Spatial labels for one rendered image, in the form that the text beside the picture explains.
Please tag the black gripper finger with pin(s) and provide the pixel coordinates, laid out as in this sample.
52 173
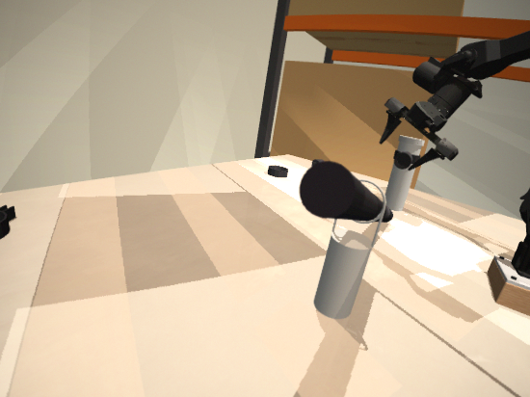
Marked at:
391 125
430 155

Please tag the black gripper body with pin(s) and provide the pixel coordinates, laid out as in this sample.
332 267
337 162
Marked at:
443 146

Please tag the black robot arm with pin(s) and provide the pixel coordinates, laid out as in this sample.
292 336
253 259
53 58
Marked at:
477 60

